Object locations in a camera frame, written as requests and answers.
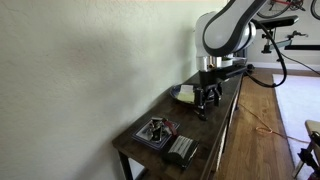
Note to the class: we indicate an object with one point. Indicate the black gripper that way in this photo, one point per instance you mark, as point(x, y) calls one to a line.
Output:
point(209, 80)

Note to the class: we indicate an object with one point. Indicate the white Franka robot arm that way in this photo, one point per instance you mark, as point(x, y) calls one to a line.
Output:
point(226, 30)

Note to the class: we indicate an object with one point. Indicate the square plate blue rim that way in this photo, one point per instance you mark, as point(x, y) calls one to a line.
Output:
point(141, 136)

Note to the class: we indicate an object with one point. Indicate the dark wooden console table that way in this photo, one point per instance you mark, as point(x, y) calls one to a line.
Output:
point(200, 133)

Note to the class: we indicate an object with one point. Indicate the white ribbed sheet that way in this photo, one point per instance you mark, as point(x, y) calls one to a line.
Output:
point(180, 146)

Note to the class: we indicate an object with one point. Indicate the silver metal keys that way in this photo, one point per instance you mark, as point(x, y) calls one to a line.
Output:
point(154, 131)

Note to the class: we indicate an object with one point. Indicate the black rectangular box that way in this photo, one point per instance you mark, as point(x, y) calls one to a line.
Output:
point(181, 160)

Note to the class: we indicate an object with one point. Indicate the pale floor rug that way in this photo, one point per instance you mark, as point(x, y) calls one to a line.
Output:
point(296, 106)

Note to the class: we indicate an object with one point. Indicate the black horizontal bar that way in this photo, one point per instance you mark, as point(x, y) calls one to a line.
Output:
point(301, 47)

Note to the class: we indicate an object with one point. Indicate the beige seat chair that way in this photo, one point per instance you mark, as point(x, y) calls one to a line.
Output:
point(313, 128)

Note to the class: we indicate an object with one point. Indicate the black clamp on chair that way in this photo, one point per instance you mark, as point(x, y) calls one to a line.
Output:
point(306, 156)

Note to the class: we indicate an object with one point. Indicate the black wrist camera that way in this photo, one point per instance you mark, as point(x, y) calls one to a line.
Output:
point(233, 71)

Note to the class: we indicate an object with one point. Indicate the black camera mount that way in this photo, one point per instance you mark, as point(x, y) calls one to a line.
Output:
point(267, 46)

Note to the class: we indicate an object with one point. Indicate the grey metal bracket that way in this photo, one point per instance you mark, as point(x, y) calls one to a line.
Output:
point(283, 43)

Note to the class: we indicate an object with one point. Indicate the black stereo camera bar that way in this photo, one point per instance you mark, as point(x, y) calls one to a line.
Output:
point(280, 21)

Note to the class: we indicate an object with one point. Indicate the red frame bicycle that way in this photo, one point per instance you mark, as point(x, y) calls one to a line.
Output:
point(283, 2)

